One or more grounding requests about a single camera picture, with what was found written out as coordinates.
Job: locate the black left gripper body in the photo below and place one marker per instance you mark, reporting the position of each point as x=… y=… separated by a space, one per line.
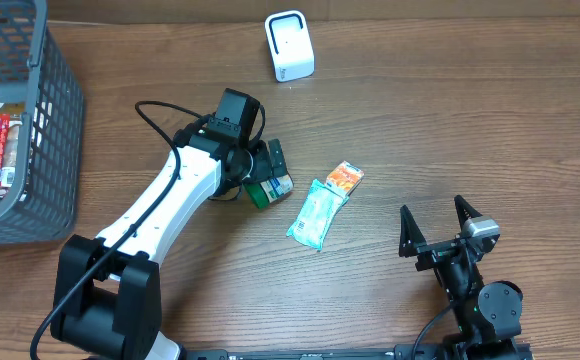
x=253 y=162

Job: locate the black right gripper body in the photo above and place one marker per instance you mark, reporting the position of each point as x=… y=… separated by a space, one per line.
x=434 y=255

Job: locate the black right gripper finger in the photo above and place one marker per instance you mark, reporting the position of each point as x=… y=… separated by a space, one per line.
x=411 y=238
x=464 y=210

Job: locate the green lid jar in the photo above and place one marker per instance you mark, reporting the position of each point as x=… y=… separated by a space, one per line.
x=265 y=193

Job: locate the teal snack packet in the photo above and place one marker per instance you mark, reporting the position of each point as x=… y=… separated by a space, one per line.
x=313 y=221

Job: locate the orange small carton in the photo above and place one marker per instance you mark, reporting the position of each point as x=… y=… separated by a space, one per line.
x=344 y=178

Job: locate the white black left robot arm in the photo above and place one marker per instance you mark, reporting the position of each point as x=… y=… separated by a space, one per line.
x=107 y=298

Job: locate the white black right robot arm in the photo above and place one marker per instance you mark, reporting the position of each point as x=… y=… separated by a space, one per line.
x=487 y=315

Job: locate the white barcode scanner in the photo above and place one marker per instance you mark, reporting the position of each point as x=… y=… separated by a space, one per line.
x=290 y=45

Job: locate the grey plastic mesh basket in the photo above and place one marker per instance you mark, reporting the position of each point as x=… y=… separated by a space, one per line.
x=41 y=204

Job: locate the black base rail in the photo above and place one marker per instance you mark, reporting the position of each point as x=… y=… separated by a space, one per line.
x=398 y=352

